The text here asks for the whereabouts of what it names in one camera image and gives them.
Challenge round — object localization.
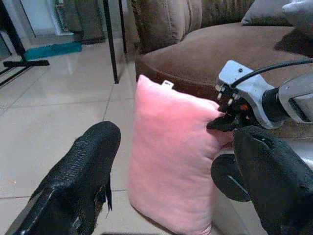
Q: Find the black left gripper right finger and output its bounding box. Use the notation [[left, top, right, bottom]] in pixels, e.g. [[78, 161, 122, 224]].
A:
[[211, 125, 313, 235]]

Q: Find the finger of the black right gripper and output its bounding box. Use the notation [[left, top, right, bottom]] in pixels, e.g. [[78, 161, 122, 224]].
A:
[[206, 114, 236, 133]]

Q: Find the pink pillow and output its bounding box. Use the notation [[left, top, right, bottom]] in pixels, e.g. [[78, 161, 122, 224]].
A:
[[128, 74, 233, 235]]

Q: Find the black metal table leg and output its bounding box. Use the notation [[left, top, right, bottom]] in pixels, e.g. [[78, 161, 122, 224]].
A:
[[118, 0, 128, 54], [102, 0, 120, 85]]

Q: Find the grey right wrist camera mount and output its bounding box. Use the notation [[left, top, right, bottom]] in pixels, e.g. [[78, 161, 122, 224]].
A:
[[216, 60, 282, 130]]

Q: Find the light grey pillow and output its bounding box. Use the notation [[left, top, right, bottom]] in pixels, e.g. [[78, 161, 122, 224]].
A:
[[282, 0, 313, 33]]

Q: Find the teal floor mat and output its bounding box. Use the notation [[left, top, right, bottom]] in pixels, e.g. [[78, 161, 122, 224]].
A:
[[23, 42, 83, 61]]

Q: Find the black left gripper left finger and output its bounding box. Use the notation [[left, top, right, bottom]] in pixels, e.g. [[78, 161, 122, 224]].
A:
[[4, 120, 122, 235]]

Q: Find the brown sofa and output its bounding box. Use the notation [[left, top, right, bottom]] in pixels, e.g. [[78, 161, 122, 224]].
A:
[[132, 0, 313, 157]]

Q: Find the black cable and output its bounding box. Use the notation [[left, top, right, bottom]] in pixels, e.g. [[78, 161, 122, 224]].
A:
[[230, 58, 313, 88]]

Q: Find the black floor stand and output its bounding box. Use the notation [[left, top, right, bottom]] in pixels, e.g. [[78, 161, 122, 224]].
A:
[[0, 0, 50, 87]]

